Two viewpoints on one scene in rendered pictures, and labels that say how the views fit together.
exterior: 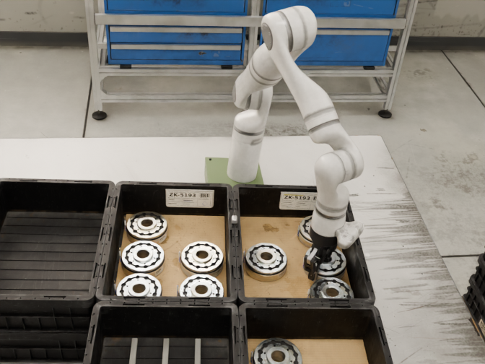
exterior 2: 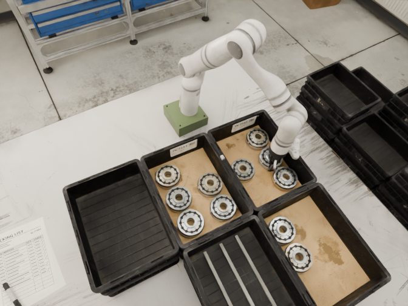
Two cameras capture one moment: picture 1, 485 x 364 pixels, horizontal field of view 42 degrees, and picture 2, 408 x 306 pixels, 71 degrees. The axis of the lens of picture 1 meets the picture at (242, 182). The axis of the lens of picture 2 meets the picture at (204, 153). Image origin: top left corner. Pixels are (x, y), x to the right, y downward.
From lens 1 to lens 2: 0.74 m
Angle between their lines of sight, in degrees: 27
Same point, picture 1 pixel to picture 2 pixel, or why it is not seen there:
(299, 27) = (258, 39)
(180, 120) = (98, 57)
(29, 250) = (107, 220)
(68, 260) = (135, 217)
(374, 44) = not seen: outside the picture
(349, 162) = (303, 118)
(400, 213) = not seen: hidden behind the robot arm
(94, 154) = (91, 124)
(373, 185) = (253, 87)
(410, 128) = (221, 23)
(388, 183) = not seen: hidden behind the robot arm
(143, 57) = (61, 26)
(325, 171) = (292, 129)
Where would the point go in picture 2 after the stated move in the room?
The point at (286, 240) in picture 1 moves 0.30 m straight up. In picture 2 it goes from (242, 150) to (257, 107)
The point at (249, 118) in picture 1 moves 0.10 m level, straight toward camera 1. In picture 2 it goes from (192, 81) to (200, 96)
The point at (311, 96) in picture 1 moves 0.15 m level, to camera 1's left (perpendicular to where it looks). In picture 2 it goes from (275, 85) to (231, 97)
